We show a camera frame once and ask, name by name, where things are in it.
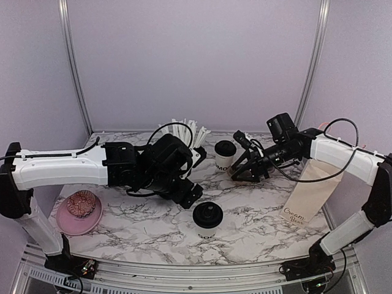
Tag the white paper coffee cup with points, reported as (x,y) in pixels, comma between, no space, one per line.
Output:
(223,163)

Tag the black cup lid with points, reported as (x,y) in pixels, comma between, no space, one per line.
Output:
(207,215)
(225,148)

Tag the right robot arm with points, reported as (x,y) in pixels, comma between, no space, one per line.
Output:
(293,144)

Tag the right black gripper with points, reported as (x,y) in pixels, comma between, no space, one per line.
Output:
(256,163)

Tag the bundle of white wrapped straws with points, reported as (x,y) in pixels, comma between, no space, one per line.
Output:
(187,131)

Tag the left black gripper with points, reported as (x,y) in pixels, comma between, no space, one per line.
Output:
(180,196)

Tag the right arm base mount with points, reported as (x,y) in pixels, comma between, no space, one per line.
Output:
(316,263)

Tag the front aluminium rail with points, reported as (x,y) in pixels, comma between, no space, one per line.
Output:
(129,277)

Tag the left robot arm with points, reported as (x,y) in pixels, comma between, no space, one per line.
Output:
(160,167)

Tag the right aluminium frame post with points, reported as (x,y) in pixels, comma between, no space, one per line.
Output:
(316,53)

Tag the aluminium frame post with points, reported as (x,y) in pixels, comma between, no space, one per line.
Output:
(72,61)
(316,53)

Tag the red patterned bowl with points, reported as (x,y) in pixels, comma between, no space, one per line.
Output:
(81,204)

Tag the left aluminium frame post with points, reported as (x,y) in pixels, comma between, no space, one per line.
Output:
(72,61)

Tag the pink plate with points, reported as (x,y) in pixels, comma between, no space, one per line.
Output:
(75,226)

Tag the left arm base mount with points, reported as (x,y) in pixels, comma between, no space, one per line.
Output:
(73,268)

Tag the brown cardboard cup carrier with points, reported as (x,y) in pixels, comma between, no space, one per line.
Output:
(250,176)

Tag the kraft paper bag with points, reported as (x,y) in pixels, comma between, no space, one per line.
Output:
(307,199)

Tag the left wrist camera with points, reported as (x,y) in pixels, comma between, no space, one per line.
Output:
(198,156)

